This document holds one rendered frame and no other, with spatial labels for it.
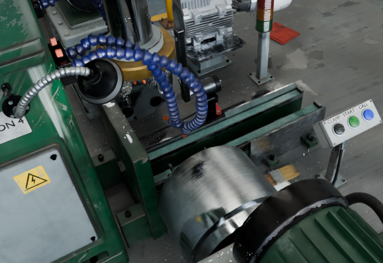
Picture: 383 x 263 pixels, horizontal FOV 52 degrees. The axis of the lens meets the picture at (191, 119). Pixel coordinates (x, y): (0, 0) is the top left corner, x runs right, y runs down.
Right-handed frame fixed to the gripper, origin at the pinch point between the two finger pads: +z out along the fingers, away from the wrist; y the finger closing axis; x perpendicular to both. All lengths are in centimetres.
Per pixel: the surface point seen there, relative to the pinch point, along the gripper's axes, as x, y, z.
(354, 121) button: -4, 80, -12
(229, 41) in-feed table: 11.8, 9.3, -10.3
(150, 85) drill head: 4, 41, 32
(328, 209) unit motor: -26, 113, 28
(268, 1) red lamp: -12.0, 25.7, -14.4
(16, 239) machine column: 4, 83, 72
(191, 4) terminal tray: -4.0, 5.0, 5.7
